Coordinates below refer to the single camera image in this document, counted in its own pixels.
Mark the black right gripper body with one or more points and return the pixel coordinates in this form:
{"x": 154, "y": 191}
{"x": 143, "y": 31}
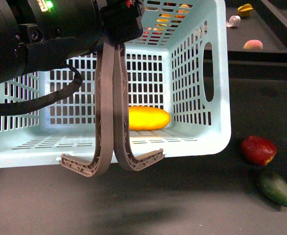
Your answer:
{"x": 119, "y": 20}

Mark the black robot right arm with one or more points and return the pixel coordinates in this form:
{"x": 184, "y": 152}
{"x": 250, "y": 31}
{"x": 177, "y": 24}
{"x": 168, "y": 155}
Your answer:
{"x": 37, "y": 35}

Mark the red apple near gripper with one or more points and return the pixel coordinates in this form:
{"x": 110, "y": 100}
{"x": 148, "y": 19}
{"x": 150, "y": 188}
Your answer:
{"x": 257, "y": 150}

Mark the light blue plastic basket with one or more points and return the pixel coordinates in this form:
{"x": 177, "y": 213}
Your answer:
{"x": 179, "y": 65}

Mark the green avocado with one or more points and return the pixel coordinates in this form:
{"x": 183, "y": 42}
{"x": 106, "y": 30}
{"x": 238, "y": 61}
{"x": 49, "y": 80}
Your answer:
{"x": 273, "y": 186}

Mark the yellow starfruit far right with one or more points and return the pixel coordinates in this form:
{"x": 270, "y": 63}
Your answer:
{"x": 245, "y": 10}

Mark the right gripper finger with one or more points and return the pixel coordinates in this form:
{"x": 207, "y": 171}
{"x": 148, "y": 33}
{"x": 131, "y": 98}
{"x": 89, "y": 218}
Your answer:
{"x": 103, "y": 119}
{"x": 122, "y": 148}

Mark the peach at tray edge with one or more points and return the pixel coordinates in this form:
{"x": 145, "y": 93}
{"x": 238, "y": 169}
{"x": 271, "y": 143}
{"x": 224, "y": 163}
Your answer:
{"x": 253, "y": 44}

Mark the yellow mango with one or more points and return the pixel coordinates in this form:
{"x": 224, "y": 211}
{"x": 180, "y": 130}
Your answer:
{"x": 142, "y": 118}

